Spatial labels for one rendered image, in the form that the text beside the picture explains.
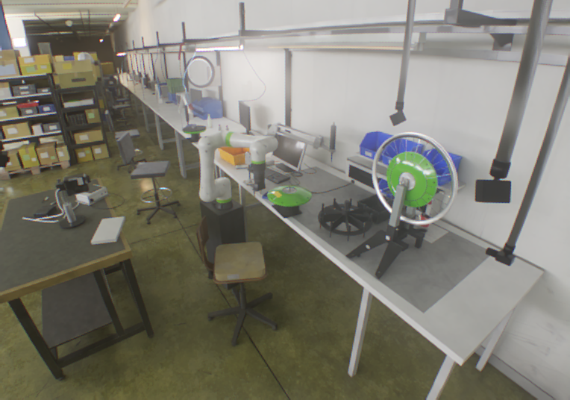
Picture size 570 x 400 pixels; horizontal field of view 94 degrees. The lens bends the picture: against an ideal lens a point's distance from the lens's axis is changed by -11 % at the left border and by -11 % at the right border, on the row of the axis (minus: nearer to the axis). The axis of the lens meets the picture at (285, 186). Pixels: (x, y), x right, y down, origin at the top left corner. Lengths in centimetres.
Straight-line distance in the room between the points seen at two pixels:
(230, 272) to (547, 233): 195
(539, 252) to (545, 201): 31
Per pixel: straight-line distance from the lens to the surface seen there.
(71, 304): 285
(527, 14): 187
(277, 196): 204
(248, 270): 213
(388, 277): 171
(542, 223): 214
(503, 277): 200
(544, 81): 201
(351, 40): 207
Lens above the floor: 201
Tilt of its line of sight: 25 degrees down
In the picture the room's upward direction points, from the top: straight up
